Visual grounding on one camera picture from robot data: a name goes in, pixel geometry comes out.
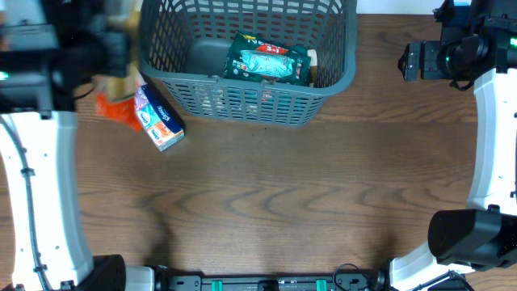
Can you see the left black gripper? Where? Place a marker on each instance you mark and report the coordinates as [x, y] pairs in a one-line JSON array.
[[117, 50]]

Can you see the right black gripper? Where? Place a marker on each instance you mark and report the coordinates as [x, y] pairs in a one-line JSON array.
[[412, 61]]

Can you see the orange spaghetti packet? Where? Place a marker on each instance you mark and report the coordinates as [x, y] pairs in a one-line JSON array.
[[115, 99]]

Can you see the grey plastic lattice basket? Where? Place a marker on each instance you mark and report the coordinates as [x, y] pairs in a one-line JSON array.
[[184, 44]]

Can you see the Kleenex tissue multipack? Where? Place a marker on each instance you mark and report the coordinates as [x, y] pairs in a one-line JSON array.
[[163, 129]]

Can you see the mint green wipes packet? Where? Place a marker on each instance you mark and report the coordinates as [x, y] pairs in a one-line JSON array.
[[267, 64]]

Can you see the green Nescafe coffee bag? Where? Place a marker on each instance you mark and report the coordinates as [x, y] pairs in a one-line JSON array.
[[249, 41]]

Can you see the brown cookie pouch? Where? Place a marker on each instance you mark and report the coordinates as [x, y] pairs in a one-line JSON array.
[[313, 66]]

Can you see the beige paper pouch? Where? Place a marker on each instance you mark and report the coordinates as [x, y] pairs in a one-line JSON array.
[[229, 103]]

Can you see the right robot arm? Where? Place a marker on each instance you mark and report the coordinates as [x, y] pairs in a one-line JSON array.
[[476, 52]]

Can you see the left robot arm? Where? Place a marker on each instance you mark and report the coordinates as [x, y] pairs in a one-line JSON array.
[[48, 50]]

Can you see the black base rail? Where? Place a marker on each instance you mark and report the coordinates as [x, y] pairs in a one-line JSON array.
[[346, 277]]

